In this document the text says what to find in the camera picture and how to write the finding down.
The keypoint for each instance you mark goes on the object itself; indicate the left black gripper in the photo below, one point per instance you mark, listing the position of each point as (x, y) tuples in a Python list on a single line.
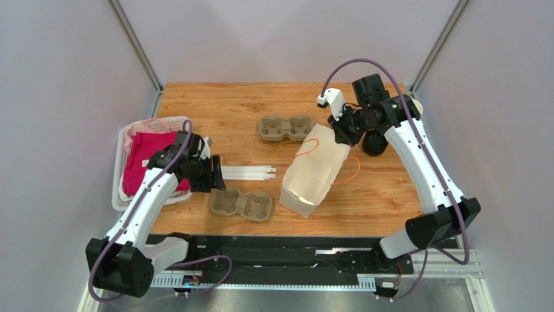
[(214, 179)]

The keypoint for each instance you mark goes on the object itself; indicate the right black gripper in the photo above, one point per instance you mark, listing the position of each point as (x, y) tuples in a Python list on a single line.
[(342, 131)]

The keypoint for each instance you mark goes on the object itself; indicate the cardboard cup carrier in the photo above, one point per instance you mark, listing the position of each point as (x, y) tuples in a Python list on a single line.
[(277, 128), (253, 206)]

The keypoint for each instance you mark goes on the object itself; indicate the white paper takeout bag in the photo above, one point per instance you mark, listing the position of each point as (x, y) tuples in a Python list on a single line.
[(313, 171)]

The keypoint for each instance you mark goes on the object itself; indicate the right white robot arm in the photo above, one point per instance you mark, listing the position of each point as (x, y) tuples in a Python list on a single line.
[(379, 120)]

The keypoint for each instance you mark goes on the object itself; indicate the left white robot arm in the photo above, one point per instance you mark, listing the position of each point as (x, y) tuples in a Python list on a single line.
[(121, 262)]

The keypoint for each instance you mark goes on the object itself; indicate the stack of black lids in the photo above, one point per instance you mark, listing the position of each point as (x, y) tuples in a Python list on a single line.
[(374, 144)]

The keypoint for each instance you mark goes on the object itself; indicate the bundle of wrapped straws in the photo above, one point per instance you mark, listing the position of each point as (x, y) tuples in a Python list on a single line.
[(248, 173)]

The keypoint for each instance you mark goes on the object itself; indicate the white plastic basket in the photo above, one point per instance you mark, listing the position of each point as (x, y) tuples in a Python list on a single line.
[(120, 201)]

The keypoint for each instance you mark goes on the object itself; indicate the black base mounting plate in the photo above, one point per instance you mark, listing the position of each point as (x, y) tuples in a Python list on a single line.
[(285, 262)]

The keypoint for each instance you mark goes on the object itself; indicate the stack of paper cups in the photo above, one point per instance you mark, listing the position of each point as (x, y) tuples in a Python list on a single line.
[(418, 106)]

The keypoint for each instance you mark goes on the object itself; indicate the pink folded cloth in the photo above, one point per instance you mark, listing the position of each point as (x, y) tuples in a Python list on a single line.
[(144, 145)]

